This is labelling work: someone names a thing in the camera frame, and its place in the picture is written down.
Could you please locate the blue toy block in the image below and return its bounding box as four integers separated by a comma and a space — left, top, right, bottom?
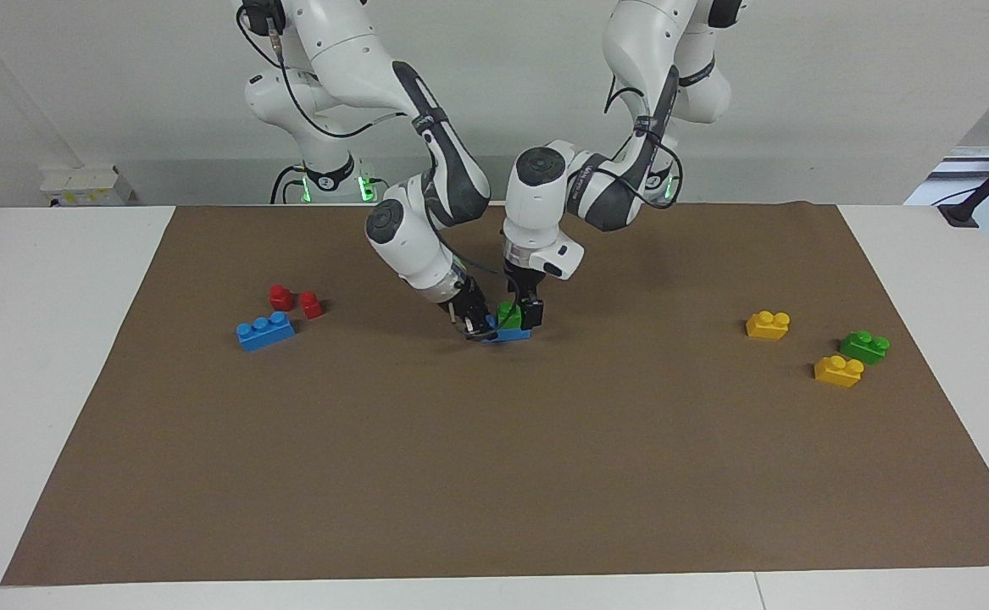
236, 312, 297, 352
481, 315, 532, 342

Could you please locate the yellow toy block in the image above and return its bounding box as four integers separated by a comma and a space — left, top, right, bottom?
814, 355, 865, 389
746, 311, 792, 341

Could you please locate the dark green toy block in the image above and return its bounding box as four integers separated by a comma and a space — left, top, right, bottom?
840, 330, 892, 366

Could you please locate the brown table mat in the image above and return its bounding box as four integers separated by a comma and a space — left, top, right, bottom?
1, 202, 989, 587

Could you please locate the black clamp with rod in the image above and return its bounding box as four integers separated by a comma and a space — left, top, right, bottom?
939, 134, 989, 228

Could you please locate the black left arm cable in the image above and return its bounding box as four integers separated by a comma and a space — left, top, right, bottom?
603, 75, 683, 208

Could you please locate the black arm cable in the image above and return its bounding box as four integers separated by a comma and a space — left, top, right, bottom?
603, 75, 683, 208
236, 4, 503, 276

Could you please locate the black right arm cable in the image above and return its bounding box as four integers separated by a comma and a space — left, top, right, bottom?
236, 4, 503, 276

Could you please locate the black right base cable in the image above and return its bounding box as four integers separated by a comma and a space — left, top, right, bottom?
270, 165, 305, 205

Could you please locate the white wall power box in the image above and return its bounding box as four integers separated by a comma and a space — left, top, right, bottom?
41, 166, 136, 208

